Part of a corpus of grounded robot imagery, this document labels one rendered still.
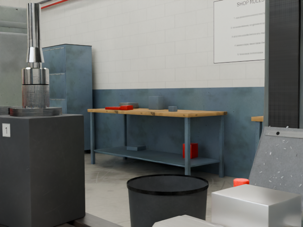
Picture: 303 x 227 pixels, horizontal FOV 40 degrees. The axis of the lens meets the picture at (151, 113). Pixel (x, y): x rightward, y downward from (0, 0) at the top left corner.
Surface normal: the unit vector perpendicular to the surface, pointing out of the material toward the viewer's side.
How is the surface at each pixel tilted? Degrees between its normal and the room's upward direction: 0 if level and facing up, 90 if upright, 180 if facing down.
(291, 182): 64
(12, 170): 90
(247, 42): 90
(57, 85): 90
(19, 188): 90
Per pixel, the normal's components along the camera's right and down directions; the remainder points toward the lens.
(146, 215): -0.48, 0.11
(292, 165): -0.68, -0.39
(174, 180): -0.28, -0.01
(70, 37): -0.75, 0.04
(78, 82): 0.66, 0.04
